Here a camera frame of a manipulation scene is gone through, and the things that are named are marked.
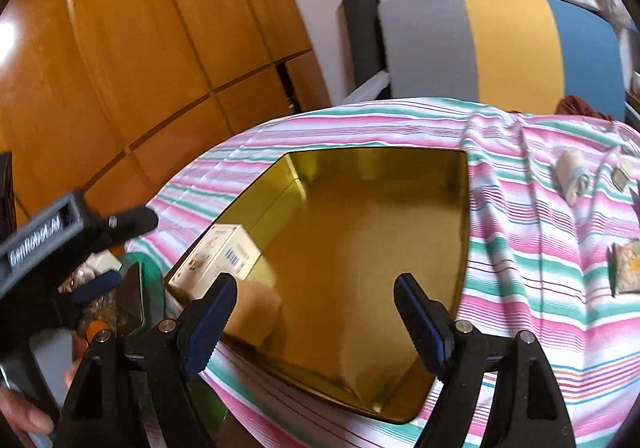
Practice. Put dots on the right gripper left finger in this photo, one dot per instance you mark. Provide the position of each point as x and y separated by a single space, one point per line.
202 322

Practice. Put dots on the beige cardboard box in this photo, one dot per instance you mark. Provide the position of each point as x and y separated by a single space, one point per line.
224 248

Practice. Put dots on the striped bed sheet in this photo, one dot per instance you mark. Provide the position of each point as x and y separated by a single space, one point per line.
535 262

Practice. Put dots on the orange wooden wardrobe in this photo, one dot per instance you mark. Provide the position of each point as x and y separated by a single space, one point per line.
113 97

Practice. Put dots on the gold metal tin tray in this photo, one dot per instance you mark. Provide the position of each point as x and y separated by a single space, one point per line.
334 228

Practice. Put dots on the small green yellow box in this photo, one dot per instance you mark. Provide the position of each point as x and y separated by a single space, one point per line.
623 174

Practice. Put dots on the black foam roll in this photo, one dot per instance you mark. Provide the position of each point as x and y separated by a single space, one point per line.
366 45

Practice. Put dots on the green yellow cracker packet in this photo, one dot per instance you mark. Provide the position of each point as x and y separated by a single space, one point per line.
624 268

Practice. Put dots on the grey yellow blue chair back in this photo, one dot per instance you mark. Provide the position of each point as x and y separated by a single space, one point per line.
522 55

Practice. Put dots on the dark red cloth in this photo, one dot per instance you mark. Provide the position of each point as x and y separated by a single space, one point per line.
572 105

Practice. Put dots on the black smartphone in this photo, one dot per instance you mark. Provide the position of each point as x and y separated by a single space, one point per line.
129 302

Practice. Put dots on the person left hand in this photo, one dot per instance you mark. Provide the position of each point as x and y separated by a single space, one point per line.
22 416

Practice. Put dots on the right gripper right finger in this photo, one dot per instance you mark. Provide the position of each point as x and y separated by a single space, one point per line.
427 322

